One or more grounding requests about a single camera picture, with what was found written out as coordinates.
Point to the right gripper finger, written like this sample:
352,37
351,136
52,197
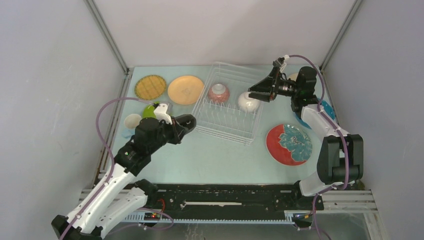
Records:
268,84
264,97

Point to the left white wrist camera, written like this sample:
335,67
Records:
161,112

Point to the white ribbed bowl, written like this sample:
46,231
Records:
246,103

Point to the red patterned bowl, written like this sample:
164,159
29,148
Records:
218,93

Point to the aluminium frame rail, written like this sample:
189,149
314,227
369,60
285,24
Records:
334,202

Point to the white rimmed teal plate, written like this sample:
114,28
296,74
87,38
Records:
289,145

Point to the blue polka dot plate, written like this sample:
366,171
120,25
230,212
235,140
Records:
327,108

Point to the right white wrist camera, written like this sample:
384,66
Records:
280,63

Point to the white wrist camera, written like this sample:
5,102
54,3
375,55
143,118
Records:
161,112
280,63

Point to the white wire dish rack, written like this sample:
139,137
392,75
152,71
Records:
226,120

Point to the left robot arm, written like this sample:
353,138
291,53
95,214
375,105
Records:
98,214

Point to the green plate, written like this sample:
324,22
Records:
148,111

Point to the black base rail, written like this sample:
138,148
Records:
231,202

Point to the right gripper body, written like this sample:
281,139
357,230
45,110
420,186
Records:
272,87

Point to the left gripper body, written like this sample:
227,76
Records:
166,134

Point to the yellow woven plate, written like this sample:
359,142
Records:
150,87

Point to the small circuit board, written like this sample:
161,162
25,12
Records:
151,216

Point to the light blue cup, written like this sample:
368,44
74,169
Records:
130,123

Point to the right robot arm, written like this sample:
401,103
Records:
341,155

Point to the beige plate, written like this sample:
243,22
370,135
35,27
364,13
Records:
185,90

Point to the cream plate with black spot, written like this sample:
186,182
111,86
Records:
293,77

